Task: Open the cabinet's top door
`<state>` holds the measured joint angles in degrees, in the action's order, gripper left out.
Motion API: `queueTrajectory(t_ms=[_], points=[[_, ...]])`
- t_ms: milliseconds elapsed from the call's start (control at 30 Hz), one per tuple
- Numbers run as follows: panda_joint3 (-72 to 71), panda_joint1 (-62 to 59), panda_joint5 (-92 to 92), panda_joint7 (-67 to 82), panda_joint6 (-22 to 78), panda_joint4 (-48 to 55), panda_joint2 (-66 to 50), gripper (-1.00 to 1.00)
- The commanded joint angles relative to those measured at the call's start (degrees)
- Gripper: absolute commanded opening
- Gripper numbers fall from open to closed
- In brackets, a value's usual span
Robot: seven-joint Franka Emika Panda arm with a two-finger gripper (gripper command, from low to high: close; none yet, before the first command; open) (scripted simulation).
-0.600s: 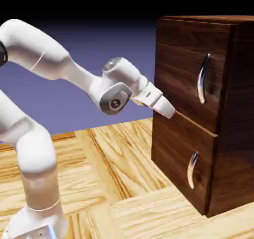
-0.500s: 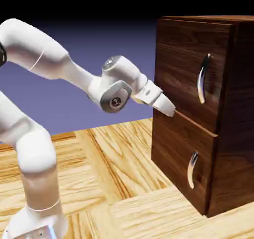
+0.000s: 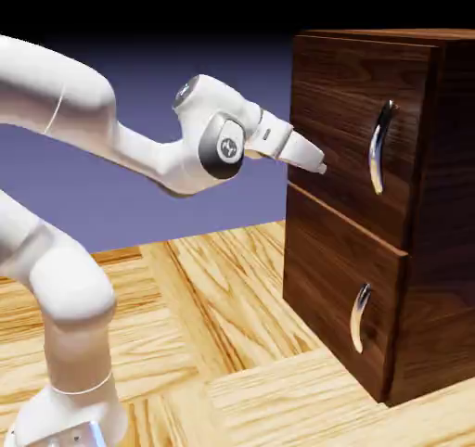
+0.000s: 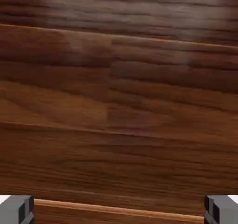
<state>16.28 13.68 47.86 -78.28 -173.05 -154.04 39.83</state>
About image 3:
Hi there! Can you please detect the long curved silver handle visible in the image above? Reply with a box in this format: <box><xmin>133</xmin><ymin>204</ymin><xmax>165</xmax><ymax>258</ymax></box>
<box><xmin>367</xmin><ymin>99</ymin><xmax>398</xmax><ymax>196</ymax></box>

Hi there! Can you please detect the small dark wood cabinet door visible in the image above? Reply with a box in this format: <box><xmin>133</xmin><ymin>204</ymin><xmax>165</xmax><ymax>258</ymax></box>
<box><xmin>282</xmin><ymin>183</ymin><xmax>409</xmax><ymax>404</ymax></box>

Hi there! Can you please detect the dark wood cabinet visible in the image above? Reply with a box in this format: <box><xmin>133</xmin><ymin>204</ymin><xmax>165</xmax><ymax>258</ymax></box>
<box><xmin>282</xmin><ymin>28</ymin><xmax>475</xmax><ymax>408</ymax></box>

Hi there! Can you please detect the large dark wood cabinet door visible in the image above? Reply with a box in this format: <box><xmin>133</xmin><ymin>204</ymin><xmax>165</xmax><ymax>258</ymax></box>
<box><xmin>288</xmin><ymin>33</ymin><xmax>440</xmax><ymax>250</ymax></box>

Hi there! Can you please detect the short curved silver handle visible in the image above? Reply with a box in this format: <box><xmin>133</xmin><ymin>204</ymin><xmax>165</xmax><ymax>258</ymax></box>
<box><xmin>349</xmin><ymin>282</ymin><xmax>373</xmax><ymax>354</ymax></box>

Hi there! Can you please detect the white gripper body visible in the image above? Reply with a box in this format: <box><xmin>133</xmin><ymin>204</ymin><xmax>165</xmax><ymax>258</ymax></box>
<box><xmin>280</xmin><ymin>129</ymin><xmax>325</xmax><ymax>172</ymax></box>

